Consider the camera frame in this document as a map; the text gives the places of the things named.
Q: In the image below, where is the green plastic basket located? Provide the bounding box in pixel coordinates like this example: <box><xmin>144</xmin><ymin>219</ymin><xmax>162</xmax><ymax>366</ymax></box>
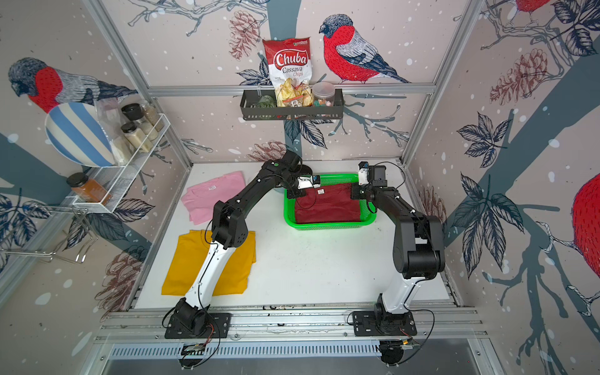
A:
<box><xmin>284</xmin><ymin>173</ymin><xmax>377</xmax><ymax>231</ymax></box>

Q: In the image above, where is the dark red t-shirt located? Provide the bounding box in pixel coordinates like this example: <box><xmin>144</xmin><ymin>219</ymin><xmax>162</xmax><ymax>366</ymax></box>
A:
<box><xmin>295</xmin><ymin>184</ymin><xmax>361</xmax><ymax>224</ymax></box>

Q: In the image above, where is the pink t-shirt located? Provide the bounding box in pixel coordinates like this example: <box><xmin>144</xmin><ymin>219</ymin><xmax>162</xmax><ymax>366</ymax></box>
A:
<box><xmin>181</xmin><ymin>171</ymin><xmax>246</xmax><ymax>225</ymax></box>

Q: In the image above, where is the yellow t-shirt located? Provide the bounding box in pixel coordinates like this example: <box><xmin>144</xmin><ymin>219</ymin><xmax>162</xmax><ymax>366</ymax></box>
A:
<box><xmin>161</xmin><ymin>231</ymin><xmax>256</xmax><ymax>297</ymax></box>

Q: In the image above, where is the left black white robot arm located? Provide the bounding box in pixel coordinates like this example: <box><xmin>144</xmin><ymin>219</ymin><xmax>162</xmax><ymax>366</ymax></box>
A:
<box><xmin>167</xmin><ymin>151</ymin><xmax>302</xmax><ymax>334</ymax></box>

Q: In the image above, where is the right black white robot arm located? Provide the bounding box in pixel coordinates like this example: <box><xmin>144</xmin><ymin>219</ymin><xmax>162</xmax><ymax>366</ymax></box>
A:
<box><xmin>351</xmin><ymin>183</ymin><xmax>445</xmax><ymax>326</ymax></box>

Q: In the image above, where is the clear candy jar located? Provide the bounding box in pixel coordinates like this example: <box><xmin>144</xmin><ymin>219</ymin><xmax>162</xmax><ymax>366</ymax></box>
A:
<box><xmin>312</xmin><ymin>82</ymin><xmax>336</xmax><ymax>107</ymax></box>

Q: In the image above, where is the Chuba cassava chips bag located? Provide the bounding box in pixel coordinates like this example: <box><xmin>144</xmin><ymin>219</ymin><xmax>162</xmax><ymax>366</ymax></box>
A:
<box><xmin>262</xmin><ymin>38</ymin><xmax>313</xmax><ymax>107</ymax></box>

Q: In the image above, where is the black lid spice jar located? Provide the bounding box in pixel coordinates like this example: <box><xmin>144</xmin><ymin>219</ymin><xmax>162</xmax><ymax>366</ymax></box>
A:
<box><xmin>121</xmin><ymin>103</ymin><xmax>159</xmax><ymax>141</ymax></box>
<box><xmin>120</xmin><ymin>122</ymin><xmax>153</xmax><ymax>153</ymax></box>

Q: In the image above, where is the clear plastic bag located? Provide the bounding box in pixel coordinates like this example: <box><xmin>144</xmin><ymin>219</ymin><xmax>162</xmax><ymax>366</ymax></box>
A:
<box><xmin>95</xmin><ymin>98</ymin><xmax>136</xmax><ymax>167</ymax></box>

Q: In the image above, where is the orange spice jar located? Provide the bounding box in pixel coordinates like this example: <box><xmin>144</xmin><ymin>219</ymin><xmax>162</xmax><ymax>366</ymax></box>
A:
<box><xmin>67</xmin><ymin>172</ymin><xmax>112</xmax><ymax>205</ymax></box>

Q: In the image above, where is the blue striped plate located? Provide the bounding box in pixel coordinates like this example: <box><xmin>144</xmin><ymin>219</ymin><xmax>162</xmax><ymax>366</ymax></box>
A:
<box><xmin>45</xmin><ymin>102</ymin><xmax>116</xmax><ymax>167</ymax></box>

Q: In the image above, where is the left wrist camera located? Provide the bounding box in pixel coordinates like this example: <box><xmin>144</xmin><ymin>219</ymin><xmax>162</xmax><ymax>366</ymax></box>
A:
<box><xmin>297</xmin><ymin>175</ymin><xmax>321</xmax><ymax>190</ymax></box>

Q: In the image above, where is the black wall shelf basket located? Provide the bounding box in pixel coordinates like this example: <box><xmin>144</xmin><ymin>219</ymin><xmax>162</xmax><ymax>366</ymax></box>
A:
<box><xmin>240</xmin><ymin>88</ymin><xmax>345</xmax><ymax>120</ymax></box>

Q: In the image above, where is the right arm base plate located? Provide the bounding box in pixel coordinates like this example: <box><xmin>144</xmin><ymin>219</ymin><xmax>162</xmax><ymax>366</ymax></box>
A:
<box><xmin>347</xmin><ymin>310</ymin><xmax>417</xmax><ymax>337</ymax></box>

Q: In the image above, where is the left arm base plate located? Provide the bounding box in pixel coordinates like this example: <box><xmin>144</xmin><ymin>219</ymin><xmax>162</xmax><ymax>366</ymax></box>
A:
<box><xmin>164</xmin><ymin>313</ymin><xmax>232</xmax><ymax>339</ymax></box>

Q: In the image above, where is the white wire wall rack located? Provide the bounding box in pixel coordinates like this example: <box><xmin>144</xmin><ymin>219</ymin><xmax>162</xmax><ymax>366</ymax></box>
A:
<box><xmin>72</xmin><ymin>113</ymin><xmax>171</xmax><ymax>213</ymax></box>

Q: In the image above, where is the chrome wire hanger rack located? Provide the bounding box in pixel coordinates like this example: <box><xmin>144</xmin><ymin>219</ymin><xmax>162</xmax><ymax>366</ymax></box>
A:
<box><xmin>1</xmin><ymin>203</ymin><xmax>99</xmax><ymax>266</ymax></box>

